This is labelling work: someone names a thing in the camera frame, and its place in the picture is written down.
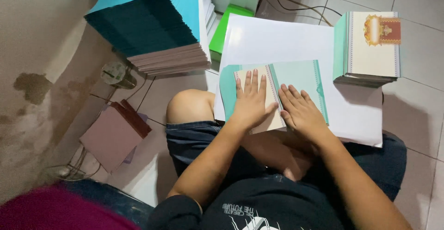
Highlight person's left hand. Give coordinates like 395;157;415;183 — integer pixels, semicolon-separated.
231;69;279;131

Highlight person's right hand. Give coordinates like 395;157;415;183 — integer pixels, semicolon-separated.
278;84;329;141

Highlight teal and cream card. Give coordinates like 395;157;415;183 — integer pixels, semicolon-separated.
219;60;329;134

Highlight large white paper sheet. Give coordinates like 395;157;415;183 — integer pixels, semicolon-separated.
214;13;383;148

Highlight green box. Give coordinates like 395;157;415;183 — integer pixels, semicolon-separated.
209;4;255;62

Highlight stack of ornate printed cards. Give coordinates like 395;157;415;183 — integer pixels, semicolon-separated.
333;11;401;88

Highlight stack of white paper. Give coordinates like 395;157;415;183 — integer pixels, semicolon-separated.
202;0;218;36

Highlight stack of turquoise paper sheets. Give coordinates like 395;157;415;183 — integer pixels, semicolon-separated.
84;0;211;77

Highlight brown cardboard booklet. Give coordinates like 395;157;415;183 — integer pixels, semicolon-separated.
79;99;152;174

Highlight round tape dispenser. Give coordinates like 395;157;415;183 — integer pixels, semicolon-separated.
101;61;137;90

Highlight blue mat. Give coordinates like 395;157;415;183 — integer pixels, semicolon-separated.
64;180;155;229

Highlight magenta cloth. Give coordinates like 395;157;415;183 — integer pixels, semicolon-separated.
0;185;141;230

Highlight black cables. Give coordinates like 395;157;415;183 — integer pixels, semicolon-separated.
256;0;342;26

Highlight white power strip with cords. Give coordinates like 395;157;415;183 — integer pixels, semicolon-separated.
43;147;102;182

